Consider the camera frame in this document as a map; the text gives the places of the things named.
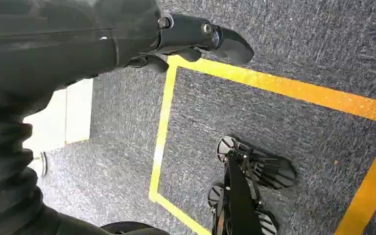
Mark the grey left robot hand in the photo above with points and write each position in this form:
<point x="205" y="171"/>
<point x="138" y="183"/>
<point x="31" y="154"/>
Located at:
<point x="61" y="42"/>

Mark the white cabinet panel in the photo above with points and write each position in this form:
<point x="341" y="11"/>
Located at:
<point x="61" y="120"/>

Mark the ribbed grey left arm sleeve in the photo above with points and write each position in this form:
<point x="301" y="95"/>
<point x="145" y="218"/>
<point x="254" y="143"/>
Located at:
<point x="3" y="181"/>

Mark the yellow floor tape outline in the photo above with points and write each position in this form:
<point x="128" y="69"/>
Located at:
<point x="274" y="85"/>

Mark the black robot leg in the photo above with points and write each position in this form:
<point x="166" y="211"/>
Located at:
<point x="240" y="198"/>

